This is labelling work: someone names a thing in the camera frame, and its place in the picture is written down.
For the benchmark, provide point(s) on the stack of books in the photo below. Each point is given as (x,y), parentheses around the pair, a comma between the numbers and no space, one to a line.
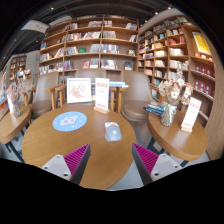
(154,109)

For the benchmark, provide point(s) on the round blue mouse pad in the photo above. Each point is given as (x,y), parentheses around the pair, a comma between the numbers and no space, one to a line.
(69,121)

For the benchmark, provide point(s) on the small white sign on stand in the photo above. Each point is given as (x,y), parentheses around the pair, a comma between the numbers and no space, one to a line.
(191,113)

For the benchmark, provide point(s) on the grey computer mouse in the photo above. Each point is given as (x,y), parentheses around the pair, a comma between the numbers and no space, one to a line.
(113,133)

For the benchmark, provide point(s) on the round wooden side table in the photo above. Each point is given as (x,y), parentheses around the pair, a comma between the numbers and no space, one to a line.
(11,125)
(176,136)

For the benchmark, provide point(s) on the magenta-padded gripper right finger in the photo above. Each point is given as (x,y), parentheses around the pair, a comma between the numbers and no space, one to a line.
(151,163)

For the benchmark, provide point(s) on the white ceiling vent panel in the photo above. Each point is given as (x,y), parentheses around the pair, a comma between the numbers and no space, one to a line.
(35,26)

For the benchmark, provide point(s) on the distant wooden bookshelf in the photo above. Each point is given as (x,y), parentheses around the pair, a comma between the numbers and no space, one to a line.
(17,68)

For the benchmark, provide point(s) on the white framed floral picture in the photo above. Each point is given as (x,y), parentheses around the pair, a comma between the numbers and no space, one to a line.
(79,90)

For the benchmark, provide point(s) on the tall wooden bookshelf with books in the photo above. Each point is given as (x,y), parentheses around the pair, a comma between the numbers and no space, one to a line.
(173,53)

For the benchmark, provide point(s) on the wide wooden bookshelf with books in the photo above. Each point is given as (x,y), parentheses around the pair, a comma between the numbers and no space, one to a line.
(88,43)

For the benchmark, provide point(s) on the brown padded wooden armchair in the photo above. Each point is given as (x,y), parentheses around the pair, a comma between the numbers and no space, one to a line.
(43,96)
(136,100)
(88,73)
(27,96)

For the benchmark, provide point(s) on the pile of light blue books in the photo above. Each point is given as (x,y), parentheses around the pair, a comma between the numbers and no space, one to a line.
(117,84)

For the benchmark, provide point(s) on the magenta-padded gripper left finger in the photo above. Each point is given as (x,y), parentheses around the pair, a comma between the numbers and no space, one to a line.
(71,161)

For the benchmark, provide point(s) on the white sign on wooden base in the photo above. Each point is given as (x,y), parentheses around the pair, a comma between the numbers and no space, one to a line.
(101,93)

